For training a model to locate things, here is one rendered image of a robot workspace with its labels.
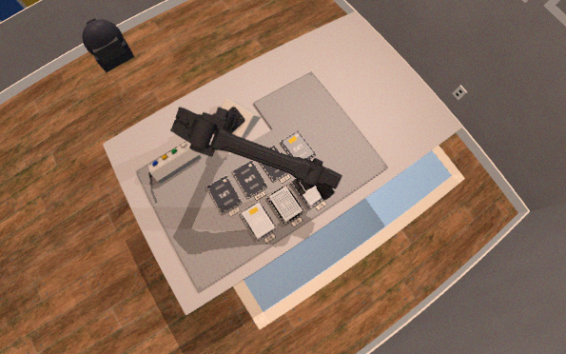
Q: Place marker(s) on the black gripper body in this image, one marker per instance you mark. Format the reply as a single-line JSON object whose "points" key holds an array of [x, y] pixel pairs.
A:
{"points": [[297, 184]]}

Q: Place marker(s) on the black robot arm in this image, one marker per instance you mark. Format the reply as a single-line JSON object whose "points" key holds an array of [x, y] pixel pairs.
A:
{"points": [[198, 129]]}

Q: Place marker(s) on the grey operator panel with coloured keys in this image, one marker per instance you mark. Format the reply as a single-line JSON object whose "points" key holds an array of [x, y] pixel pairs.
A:
{"points": [[171, 163]]}

